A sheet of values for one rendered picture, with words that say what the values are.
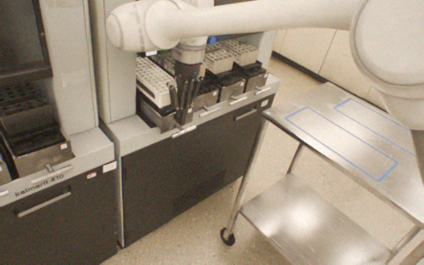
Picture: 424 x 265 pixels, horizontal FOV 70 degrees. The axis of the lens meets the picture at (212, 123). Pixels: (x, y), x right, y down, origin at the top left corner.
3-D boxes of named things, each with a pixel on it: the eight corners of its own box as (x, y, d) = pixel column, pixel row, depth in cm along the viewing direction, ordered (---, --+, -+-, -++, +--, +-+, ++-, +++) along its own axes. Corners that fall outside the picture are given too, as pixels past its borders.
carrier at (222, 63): (228, 67, 128) (231, 53, 125) (232, 69, 127) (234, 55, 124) (208, 73, 121) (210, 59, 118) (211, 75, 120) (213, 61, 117)
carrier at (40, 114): (52, 118, 86) (48, 100, 82) (55, 122, 85) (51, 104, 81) (4, 132, 79) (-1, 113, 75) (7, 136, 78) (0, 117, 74)
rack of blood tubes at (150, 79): (114, 71, 115) (114, 55, 111) (138, 65, 121) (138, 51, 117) (159, 111, 99) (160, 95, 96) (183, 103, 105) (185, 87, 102)
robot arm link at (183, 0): (191, 29, 90) (155, 37, 82) (197, -28, 81) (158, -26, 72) (216, 43, 85) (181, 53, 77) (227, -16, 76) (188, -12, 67)
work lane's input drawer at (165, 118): (73, 50, 137) (70, 30, 131) (102, 45, 145) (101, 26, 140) (167, 142, 98) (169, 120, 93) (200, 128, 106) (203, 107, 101)
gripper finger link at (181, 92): (189, 79, 90) (185, 80, 89) (184, 110, 96) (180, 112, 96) (181, 73, 92) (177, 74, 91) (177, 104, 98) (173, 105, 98)
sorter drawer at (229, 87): (130, 37, 157) (129, 20, 152) (152, 33, 165) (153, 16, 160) (226, 109, 118) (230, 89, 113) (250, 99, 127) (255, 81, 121)
